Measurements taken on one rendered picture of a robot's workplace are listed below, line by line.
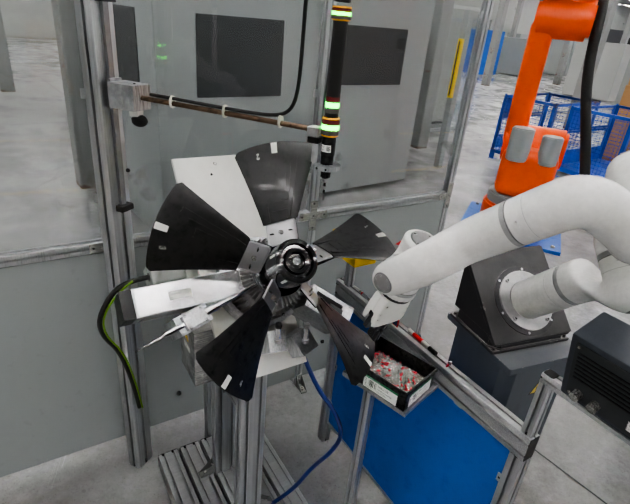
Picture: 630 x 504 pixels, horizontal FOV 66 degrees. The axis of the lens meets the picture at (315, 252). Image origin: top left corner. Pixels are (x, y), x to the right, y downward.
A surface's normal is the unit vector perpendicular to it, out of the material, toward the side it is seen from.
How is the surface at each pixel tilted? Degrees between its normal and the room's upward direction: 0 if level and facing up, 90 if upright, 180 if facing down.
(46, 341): 90
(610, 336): 15
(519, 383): 90
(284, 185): 54
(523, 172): 90
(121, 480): 0
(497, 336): 44
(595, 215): 100
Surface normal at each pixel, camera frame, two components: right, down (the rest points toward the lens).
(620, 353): -0.14, -0.82
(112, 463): 0.08, -0.89
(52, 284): 0.52, 0.42
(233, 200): 0.45, -0.26
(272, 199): -0.30, -0.14
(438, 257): -0.04, 0.00
